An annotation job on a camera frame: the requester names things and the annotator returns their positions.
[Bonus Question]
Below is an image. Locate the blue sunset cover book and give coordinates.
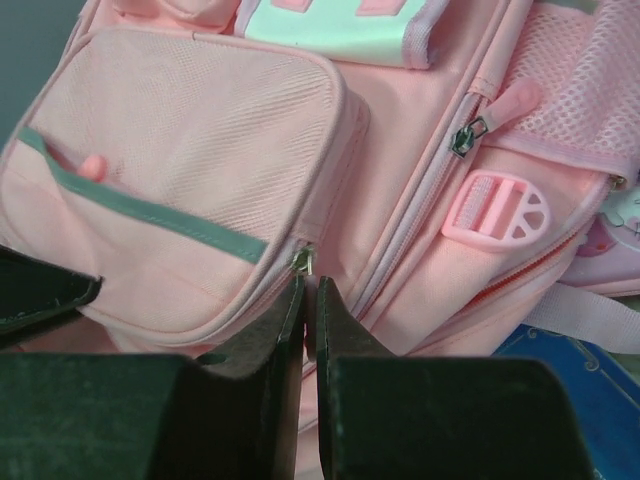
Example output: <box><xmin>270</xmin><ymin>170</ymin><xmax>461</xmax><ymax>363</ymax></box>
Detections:
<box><xmin>495</xmin><ymin>325</ymin><xmax>639</xmax><ymax>480</ymax></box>

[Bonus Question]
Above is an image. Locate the pink cat pencil case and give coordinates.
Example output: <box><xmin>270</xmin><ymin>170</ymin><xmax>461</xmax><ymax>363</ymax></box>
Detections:
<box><xmin>561</xmin><ymin>187</ymin><xmax>640</xmax><ymax>297</ymax></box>

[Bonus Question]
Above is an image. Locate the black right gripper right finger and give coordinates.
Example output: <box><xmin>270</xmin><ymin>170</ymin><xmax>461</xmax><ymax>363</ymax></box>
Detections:
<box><xmin>315</xmin><ymin>277</ymin><xmax>394</xmax><ymax>479</ymax></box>

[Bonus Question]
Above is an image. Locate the pink student backpack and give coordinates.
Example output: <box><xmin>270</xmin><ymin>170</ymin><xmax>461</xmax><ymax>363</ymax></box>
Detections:
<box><xmin>0</xmin><ymin>0</ymin><xmax>640</xmax><ymax>361</ymax></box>

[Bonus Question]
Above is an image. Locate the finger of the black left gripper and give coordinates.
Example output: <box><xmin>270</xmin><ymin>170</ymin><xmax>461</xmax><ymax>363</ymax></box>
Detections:
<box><xmin>1</xmin><ymin>246</ymin><xmax>102</xmax><ymax>336</ymax></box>

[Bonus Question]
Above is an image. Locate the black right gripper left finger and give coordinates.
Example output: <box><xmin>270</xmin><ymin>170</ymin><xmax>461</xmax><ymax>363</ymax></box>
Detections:
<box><xmin>149</xmin><ymin>277</ymin><xmax>306</xmax><ymax>479</ymax></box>

